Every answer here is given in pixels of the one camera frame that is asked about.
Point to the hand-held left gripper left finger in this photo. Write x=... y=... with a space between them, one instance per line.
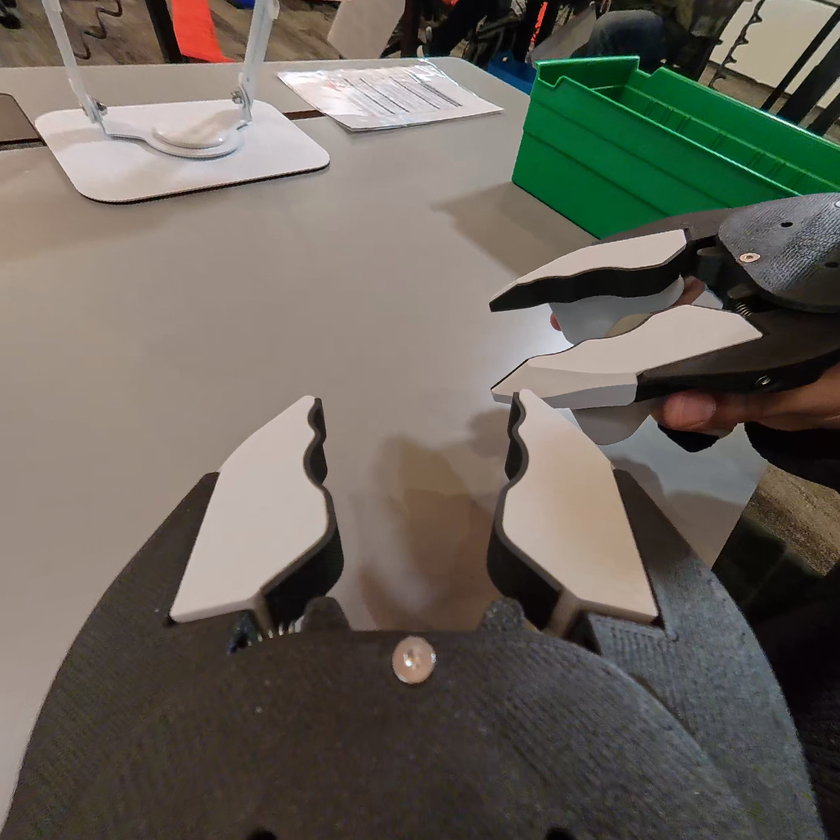
x=262 y=525

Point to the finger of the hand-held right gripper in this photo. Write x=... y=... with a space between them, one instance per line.
x=630 y=354
x=623 y=256

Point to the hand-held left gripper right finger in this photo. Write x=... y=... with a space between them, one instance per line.
x=571 y=525

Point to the person's right forearm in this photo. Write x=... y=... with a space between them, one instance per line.
x=800 y=453

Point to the person's right hand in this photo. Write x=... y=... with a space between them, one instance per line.
x=754 y=407

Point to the green plastic bin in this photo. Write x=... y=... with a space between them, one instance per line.
x=623 y=170

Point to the blue plastic bin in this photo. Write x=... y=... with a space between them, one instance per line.
x=512 y=72

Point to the person's black sweater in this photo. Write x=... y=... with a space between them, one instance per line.
x=800 y=623

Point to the paper sheet in clear sleeve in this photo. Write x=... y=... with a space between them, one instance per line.
x=394 y=98

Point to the pale grey board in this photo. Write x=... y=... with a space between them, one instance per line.
x=364 y=26

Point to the white flat mat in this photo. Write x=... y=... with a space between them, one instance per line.
x=262 y=157

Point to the white metal stand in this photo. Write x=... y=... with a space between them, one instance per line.
x=197 y=136

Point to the orange panel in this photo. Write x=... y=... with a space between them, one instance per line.
x=197 y=29

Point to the black metal leg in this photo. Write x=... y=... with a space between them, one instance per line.
x=161 y=29

